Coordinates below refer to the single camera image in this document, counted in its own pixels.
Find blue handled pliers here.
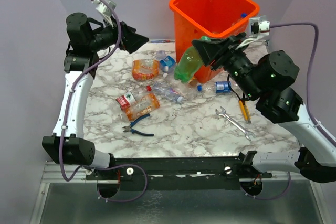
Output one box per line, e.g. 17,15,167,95
122,113,155,137

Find red white label bottle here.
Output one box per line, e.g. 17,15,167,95
115,85,152,111

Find blue red pen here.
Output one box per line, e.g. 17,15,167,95
150,40,172,44

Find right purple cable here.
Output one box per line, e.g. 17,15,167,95
240,22,336,201

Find silver wrench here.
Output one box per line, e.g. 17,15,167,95
215,107,255,141

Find orange plastic bin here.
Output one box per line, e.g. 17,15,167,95
169,0,260,83

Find clear water bottle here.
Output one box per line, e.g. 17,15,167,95
151,73,197,103

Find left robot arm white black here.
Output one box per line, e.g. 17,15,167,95
42,13,149,179

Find light blue label bottle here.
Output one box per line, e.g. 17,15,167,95
155,50,176,73

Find blue label slim bottle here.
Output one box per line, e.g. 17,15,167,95
197,81,231,94

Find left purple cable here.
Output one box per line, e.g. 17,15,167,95
59,0,148,204

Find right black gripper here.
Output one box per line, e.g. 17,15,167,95
192,31,261,100

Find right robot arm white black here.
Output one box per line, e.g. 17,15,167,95
192,33,335,183

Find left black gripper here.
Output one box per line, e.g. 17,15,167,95
87,14,148,52

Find orange juice small bottle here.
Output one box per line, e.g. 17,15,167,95
188,77,198,87

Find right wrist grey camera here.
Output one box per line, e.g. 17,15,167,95
237,15,270,49

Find green plastic bottle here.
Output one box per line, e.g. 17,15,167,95
174,43,209,83

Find purple cable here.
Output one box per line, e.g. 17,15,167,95
59,0,148,204
240,22,336,201

